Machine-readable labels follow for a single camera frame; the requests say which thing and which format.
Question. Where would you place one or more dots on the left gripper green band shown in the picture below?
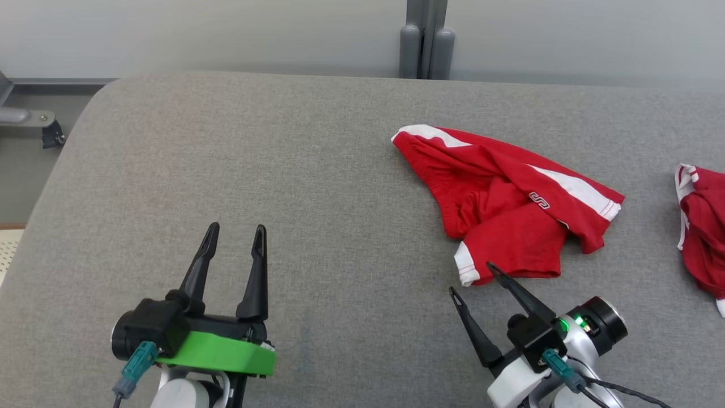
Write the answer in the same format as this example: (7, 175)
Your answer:
(226, 354)

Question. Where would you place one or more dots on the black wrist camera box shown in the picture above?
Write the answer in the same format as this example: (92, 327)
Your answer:
(156, 328)
(535, 340)

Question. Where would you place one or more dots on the beige perforated mat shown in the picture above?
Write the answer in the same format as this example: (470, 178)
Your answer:
(8, 249)

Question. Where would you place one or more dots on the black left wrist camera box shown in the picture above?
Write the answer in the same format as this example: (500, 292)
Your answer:
(156, 328)

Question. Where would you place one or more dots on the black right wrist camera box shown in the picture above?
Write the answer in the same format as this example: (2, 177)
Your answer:
(535, 340)

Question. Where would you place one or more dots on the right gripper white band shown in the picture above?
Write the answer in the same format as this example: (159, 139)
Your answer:
(515, 385)

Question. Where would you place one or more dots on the metal bracket with black caster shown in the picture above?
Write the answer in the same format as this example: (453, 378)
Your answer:
(42, 122)

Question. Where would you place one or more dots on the red jersey with white trim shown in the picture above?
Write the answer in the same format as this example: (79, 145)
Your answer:
(705, 226)

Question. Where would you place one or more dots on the grey double post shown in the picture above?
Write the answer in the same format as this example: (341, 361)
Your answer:
(425, 34)

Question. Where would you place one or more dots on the red shorts with white stripes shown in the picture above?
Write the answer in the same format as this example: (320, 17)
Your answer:
(498, 198)

